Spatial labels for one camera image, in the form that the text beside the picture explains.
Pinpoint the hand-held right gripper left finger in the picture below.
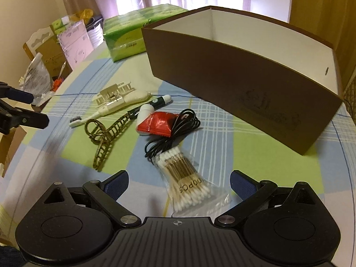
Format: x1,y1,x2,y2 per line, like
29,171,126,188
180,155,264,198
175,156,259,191
43,170,142,227

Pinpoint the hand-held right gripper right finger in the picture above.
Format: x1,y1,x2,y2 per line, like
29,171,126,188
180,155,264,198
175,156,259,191
215,170,316,227

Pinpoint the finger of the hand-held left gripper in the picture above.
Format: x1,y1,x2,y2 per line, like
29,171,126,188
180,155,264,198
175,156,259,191
0,99,50,135
0,81,34,104

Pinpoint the bronze hair claw clip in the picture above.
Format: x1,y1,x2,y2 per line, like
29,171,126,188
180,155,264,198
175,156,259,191
85,114,134,171

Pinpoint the bag of cotton swabs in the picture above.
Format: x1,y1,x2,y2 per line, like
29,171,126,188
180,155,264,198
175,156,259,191
150,147,231,217

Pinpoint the red foil packet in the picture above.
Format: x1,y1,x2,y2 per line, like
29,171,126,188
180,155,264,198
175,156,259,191
138,111,176,137

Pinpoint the white hair claw clip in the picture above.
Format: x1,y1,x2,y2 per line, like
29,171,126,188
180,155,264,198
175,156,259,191
92,81,137,109

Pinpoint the black cable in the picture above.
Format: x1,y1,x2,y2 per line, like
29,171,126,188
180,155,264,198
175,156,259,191
145,108,201,159

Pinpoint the brown cardboard box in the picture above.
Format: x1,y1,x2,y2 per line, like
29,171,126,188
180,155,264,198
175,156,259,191
141,6,343,156

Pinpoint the white ribbed container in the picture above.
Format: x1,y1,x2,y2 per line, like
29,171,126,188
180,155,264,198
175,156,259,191
86,19,105,48

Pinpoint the clear plastic bag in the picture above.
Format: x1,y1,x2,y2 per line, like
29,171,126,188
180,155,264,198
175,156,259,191
19,53,53,106

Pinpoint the checked bedsheet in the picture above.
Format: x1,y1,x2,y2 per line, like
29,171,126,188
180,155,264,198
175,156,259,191
0,40,356,230

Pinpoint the flat brown cardboard sheet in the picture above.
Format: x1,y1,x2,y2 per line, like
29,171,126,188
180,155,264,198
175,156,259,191
0,125,28,179

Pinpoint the brown cardboard carton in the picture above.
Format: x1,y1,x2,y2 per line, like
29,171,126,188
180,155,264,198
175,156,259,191
24,37,73,82

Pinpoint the white carved furniture piece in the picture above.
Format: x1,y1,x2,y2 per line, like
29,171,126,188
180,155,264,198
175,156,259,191
23,25,56,59

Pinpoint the pink and white carton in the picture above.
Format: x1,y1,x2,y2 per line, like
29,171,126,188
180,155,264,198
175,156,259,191
57,19,95,71

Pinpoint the white pill bottle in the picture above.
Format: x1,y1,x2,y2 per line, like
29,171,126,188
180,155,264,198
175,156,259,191
136,104,156,136

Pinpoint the dark green tube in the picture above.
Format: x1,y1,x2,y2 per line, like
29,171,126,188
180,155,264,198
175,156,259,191
127,95,172,117

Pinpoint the yellow plastic bag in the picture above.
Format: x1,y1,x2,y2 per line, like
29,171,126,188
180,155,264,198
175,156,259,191
68,9,94,22

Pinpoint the green tissue pack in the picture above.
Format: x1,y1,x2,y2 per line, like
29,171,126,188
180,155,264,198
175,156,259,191
103,3,190,62

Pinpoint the wooden wardrobe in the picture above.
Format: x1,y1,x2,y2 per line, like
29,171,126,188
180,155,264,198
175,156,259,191
289,0,356,96

